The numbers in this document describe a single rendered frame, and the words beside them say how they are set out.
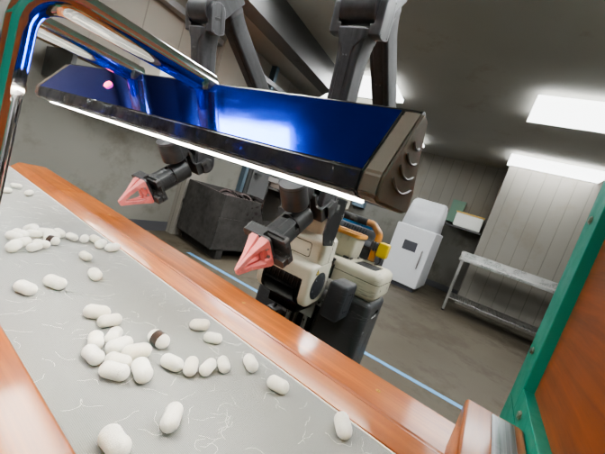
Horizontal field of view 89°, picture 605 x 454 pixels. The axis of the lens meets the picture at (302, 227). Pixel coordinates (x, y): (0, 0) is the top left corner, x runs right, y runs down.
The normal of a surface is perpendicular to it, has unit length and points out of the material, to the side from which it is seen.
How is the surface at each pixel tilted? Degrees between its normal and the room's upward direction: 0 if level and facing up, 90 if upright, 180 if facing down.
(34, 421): 0
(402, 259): 90
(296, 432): 0
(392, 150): 58
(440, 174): 90
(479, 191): 90
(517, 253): 90
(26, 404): 0
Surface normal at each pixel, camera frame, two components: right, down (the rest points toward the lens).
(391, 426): -0.15, -0.72
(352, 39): -0.58, 0.17
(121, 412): 0.32, -0.94
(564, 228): -0.48, -0.05
